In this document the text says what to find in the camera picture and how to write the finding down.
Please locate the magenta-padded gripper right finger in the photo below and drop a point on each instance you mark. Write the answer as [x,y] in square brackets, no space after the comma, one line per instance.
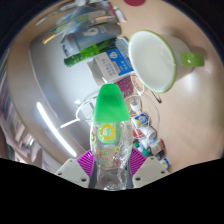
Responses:
[150,170]

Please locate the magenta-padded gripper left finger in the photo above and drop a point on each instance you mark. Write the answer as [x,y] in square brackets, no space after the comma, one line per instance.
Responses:
[71,171]

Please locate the clear bottle with green cap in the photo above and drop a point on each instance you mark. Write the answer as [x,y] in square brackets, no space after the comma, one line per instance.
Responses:
[110,110]

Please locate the white LED light bar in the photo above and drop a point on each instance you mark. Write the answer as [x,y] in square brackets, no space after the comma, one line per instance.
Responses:
[53,128]

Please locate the small white blue-label bottle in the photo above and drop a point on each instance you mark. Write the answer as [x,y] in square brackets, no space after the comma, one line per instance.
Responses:
[142,118]

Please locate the pink snack bag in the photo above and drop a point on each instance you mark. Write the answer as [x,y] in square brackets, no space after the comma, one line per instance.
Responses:
[125,85]

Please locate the white and blue carton box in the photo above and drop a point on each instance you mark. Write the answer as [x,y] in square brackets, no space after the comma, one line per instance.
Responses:
[111,65]

